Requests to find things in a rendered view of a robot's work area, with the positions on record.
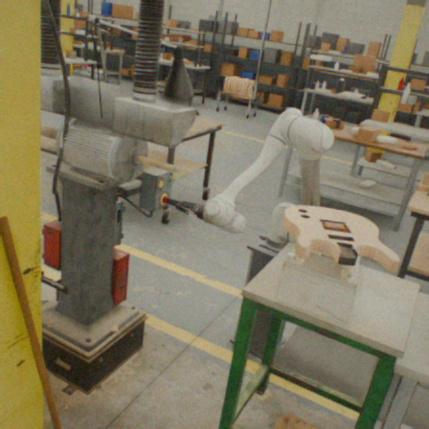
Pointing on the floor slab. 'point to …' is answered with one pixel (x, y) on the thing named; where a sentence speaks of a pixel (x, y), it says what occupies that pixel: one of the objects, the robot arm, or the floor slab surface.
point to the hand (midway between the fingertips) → (172, 202)
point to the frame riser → (79, 374)
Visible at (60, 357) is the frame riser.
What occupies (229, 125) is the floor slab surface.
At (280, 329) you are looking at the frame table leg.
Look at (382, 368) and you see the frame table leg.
